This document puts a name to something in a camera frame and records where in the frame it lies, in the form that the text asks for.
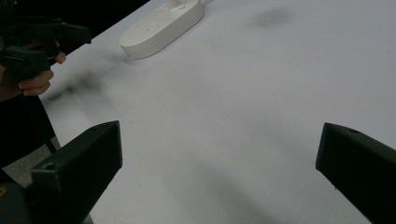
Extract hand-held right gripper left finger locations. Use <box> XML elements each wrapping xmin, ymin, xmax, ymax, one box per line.
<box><xmin>30</xmin><ymin>120</ymin><xmax>123</xmax><ymax>224</ymax></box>

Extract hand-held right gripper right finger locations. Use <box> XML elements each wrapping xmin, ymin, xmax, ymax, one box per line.
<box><xmin>315</xmin><ymin>122</ymin><xmax>396</xmax><ymax>224</ymax></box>

